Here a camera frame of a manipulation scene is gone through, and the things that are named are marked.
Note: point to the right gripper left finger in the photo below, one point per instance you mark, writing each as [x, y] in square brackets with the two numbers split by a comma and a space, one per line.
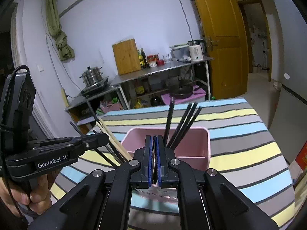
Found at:
[141, 178]

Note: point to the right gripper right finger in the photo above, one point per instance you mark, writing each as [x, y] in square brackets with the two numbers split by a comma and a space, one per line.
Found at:
[166, 177]

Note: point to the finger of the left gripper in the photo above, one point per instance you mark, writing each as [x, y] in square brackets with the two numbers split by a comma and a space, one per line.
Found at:
[58, 141]
[91, 142]

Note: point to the black chopstick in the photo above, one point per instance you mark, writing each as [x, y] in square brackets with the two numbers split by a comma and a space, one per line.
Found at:
[114, 163]
[168, 124]

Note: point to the metal utensil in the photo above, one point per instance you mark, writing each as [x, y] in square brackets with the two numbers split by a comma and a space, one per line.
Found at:
[155, 172]

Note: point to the person's left hand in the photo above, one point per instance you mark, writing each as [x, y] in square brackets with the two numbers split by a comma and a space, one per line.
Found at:
[39, 199]

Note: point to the wooden chopstick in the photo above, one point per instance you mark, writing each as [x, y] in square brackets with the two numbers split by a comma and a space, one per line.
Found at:
[121, 148]

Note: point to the black chopstick right compartment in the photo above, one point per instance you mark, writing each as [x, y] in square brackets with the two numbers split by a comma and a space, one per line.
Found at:
[183, 123]

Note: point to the steel steamer pot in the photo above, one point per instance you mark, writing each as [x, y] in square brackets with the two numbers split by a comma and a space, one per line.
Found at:
[91, 76]

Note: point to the striped tablecloth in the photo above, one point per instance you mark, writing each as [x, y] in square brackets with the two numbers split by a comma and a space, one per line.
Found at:
[242, 150]

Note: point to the black frying pan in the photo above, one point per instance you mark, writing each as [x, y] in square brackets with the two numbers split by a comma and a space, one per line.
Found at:
[182, 92]

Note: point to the green hanging cloth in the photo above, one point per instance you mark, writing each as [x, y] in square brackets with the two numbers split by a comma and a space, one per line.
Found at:
[56, 32]

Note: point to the wooden cutting board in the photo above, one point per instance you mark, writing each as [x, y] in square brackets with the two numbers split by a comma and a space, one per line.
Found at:
[126, 57]

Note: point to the dark oil bottle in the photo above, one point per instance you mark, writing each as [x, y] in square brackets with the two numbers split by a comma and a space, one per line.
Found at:
[144, 58]

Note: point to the white electric kettle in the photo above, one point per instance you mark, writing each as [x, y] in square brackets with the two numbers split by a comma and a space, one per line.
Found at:
[197, 49]

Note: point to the silver refrigerator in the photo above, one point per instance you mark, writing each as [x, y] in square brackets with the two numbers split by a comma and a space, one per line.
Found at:
[288, 127]

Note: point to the yellow wooden door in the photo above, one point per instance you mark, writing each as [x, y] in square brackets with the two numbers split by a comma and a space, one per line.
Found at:
[226, 41]

